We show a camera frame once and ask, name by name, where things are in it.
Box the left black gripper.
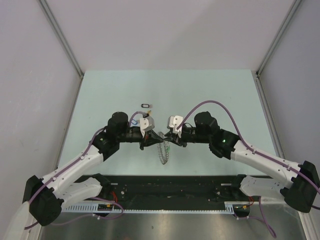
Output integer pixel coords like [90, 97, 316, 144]
[117, 127, 163, 150]

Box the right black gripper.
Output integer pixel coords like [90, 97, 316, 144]
[164, 125, 211, 148]

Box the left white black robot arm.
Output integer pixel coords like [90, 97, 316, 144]
[23, 111, 164, 227]

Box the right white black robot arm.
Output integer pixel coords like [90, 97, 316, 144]
[164, 111, 320, 213]

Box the blue key tag left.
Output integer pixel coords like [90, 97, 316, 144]
[131, 119, 139, 126]

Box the black key tag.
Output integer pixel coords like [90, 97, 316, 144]
[140, 103, 153, 109]

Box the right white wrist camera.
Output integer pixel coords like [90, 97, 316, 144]
[167, 115, 184, 135]

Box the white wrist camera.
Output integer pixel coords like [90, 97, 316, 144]
[167, 115, 184, 135]
[139, 116, 155, 137]

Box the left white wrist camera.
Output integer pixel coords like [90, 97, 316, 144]
[139, 116, 155, 137]

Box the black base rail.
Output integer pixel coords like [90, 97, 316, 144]
[72, 174, 253, 205]

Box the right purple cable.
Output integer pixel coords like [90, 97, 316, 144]
[176, 100, 320, 237]

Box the purple cable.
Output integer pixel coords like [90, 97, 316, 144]
[176, 100, 320, 237]
[23, 110, 148, 230]

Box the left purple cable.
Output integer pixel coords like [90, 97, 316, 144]
[23, 110, 148, 230]

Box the white slotted cable duct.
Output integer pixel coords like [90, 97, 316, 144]
[62, 201, 248, 215]

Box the left aluminium frame post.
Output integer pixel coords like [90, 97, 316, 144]
[37, 0, 84, 79]

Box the aluminium frame post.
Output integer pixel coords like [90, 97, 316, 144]
[255, 0, 305, 78]
[37, 0, 84, 79]

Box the aluminium side rail right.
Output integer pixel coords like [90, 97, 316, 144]
[253, 72, 311, 240]

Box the right aluminium frame post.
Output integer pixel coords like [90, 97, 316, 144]
[255, 0, 305, 78]

